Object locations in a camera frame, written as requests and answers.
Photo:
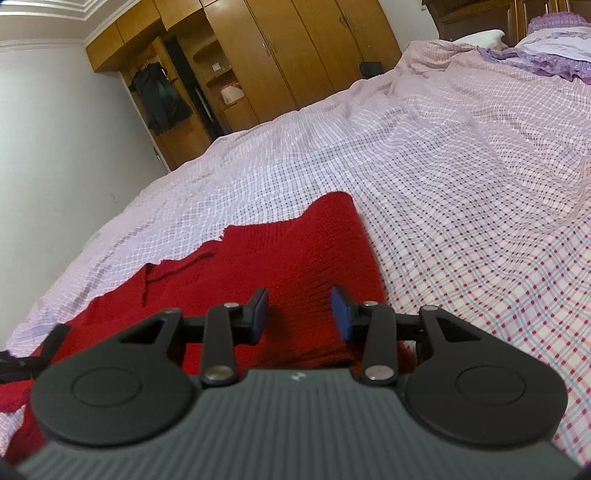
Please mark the bed with checked sheet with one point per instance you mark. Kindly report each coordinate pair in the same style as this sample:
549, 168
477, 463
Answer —
415, 161

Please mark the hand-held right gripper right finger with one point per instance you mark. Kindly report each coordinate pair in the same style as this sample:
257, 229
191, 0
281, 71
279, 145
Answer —
340, 316

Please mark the white pillow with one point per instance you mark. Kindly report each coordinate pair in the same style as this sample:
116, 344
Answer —
480, 38

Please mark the dark wooden headboard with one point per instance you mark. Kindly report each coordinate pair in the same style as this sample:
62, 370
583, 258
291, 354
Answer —
475, 16

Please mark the dark hanging jacket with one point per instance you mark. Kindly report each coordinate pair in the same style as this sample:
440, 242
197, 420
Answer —
159, 99

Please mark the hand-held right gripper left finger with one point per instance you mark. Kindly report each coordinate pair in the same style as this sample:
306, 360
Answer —
261, 316

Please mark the white container with red lid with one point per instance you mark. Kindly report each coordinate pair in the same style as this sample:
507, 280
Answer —
232, 94

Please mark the purple frilled pillow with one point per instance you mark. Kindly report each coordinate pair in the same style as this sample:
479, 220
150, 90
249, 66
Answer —
554, 46

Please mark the red knitted sweater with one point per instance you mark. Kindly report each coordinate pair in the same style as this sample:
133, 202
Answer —
300, 258

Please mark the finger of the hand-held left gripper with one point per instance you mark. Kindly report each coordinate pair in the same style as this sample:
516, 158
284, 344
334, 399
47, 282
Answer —
51, 344

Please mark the wooden wardrobe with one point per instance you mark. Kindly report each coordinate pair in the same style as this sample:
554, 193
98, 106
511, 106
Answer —
295, 50

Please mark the small black bag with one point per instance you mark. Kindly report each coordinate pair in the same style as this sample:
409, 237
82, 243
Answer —
371, 69

